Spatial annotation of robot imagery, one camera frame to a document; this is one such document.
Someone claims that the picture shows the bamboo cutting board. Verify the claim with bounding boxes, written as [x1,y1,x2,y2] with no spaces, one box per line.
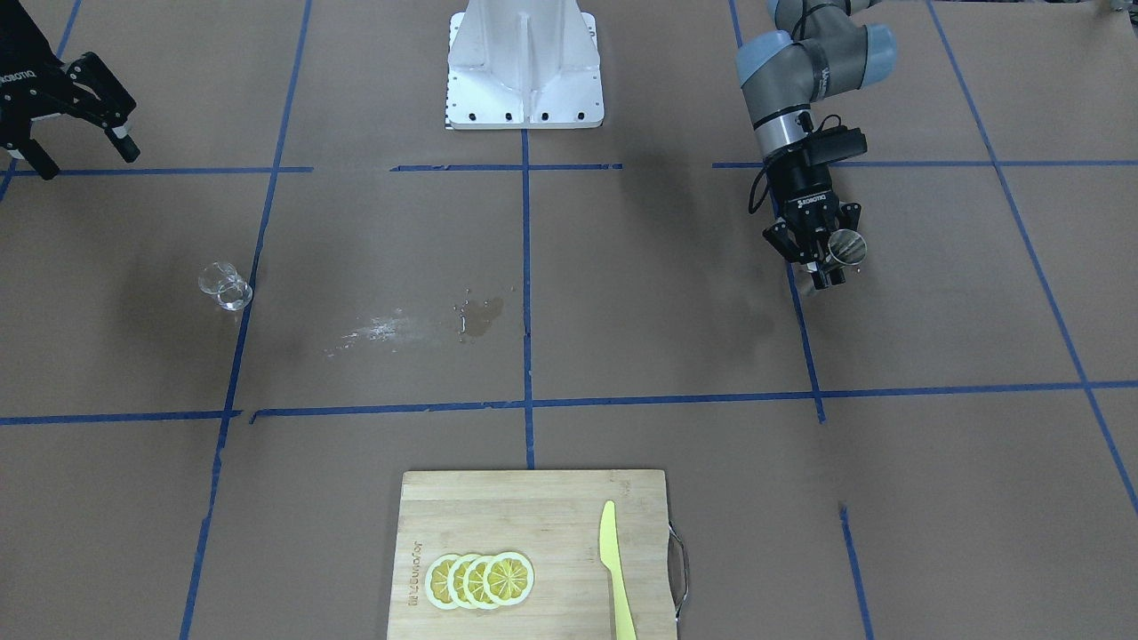
[386,469,678,639]

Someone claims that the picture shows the lemon slice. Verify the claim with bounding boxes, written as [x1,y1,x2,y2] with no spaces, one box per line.
[446,553,480,609]
[426,553,460,612]
[483,551,535,606]
[461,556,498,612]

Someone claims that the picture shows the yellow plastic knife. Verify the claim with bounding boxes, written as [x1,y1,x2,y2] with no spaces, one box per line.
[597,500,637,639]

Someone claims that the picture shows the steel jigger shaker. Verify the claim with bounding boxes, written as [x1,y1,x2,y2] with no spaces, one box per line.
[795,229,869,297]

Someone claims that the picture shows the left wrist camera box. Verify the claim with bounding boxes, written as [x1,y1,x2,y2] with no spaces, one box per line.
[802,125,869,167]

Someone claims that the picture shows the metal cutting board handle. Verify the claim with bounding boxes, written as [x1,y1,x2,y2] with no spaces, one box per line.
[666,520,691,627]

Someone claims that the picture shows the clear glass measuring cup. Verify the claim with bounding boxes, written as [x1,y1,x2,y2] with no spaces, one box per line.
[197,260,253,312]

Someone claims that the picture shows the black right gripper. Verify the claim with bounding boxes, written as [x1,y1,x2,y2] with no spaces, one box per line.
[1,1,140,180]

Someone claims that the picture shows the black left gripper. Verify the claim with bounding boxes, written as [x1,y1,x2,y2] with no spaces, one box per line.
[762,147,864,287]

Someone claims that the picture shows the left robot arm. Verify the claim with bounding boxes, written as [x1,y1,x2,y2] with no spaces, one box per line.
[736,1,898,292]

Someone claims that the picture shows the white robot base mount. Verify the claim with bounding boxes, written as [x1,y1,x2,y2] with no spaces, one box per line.
[445,1,605,131]

